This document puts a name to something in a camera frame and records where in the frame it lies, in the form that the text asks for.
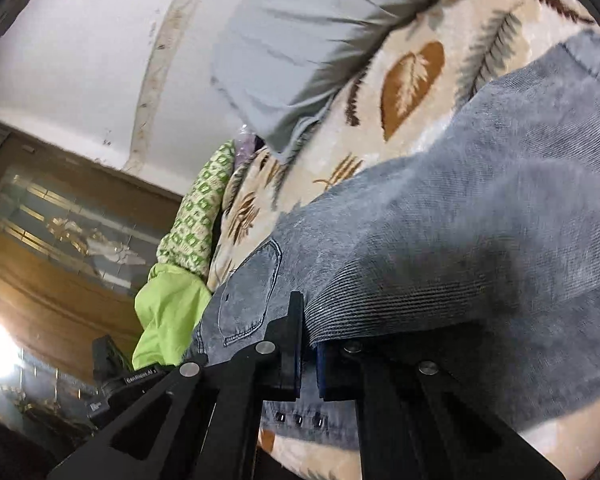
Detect beige leaf print blanket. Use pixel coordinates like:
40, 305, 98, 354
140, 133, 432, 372
206, 0, 600, 480

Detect green patterned white cloth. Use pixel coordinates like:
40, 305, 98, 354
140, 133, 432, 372
157, 141, 235, 280

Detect lime green sheet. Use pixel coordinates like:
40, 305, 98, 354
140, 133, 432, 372
132, 263, 211, 370

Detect wooden cabinet with glass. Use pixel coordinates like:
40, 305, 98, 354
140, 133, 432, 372
0, 122, 178, 437

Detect light grey pillow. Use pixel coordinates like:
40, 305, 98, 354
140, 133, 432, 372
212, 0, 431, 162

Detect grey denim pants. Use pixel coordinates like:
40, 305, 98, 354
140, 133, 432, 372
186, 30, 600, 430

